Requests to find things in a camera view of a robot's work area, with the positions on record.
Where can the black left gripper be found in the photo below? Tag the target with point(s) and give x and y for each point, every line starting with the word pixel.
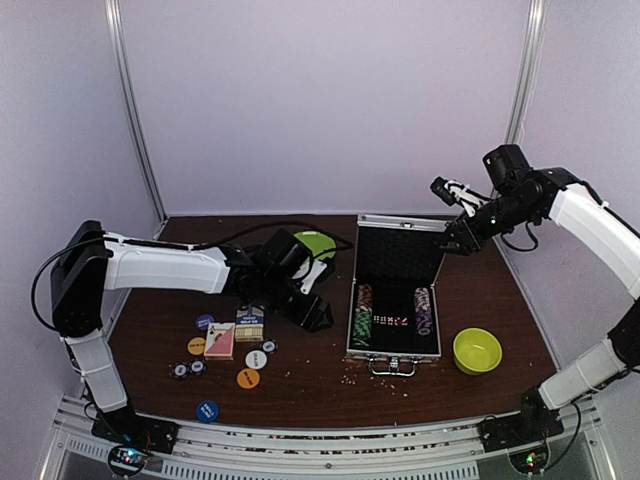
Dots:
pixel 308 318

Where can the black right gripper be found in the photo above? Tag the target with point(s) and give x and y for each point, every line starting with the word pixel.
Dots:
pixel 464 233

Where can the white dealer button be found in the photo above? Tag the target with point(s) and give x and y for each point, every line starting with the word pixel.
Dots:
pixel 256 359

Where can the red card deck box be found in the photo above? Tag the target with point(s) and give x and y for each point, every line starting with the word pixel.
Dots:
pixel 220 341

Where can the aluminium poker case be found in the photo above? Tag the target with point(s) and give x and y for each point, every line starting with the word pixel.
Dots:
pixel 395 255

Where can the orange big blind button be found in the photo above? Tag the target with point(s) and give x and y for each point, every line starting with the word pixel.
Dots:
pixel 248 378

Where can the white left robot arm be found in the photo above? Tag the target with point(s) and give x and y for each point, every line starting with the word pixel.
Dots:
pixel 69 290

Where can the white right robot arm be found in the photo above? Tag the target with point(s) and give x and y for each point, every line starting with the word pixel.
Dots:
pixel 527 196

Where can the dark poker chip by dealer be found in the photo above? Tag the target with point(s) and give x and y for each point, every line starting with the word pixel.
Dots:
pixel 269 346

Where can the purple poker chip stack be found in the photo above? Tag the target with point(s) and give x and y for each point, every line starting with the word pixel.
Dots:
pixel 423 311

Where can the green plate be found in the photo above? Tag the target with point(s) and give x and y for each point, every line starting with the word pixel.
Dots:
pixel 322 246

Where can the purple small blind button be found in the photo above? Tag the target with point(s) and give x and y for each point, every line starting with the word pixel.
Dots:
pixel 203 322

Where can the red-black poker chip stack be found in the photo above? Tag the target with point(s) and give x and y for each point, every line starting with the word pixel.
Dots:
pixel 364 299

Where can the green poker chip stack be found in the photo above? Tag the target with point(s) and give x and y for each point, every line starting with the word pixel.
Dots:
pixel 362 325

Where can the orange button left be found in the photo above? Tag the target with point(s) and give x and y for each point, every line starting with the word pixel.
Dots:
pixel 196 346

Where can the row of red dice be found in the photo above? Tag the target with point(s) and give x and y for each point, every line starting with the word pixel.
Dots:
pixel 394 321

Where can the green bowl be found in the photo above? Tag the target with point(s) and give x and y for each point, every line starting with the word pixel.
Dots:
pixel 476 351

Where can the dark poker chip leftmost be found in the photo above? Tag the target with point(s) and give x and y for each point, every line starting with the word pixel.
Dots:
pixel 180 371

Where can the blue small blind button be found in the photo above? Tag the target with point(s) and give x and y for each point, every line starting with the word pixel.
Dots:
pixel 207 412

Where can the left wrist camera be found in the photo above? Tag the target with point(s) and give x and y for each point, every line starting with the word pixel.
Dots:
pixel 285 253

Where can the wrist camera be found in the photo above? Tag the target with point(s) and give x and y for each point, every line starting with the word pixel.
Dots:
pixel 285 253
pixel 452 192

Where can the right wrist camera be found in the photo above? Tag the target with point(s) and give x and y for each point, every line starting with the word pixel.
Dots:
pixel 452 192

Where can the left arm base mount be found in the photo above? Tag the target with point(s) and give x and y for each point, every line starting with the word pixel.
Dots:
pixel 141 432

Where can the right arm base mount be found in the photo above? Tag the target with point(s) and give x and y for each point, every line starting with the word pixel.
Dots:
pixel 511 431

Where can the aluminium corner post right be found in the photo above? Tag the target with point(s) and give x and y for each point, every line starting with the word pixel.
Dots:
pixel 530 57

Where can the aluminium corner post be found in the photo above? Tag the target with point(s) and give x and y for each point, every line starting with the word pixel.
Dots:
pixel 117 35
pixel 530 57

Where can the aluminium front rail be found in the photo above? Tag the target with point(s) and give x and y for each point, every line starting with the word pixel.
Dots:
pixel 442 450

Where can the aluminium corner post left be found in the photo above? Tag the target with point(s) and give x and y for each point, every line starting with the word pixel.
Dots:
pixel 117 35

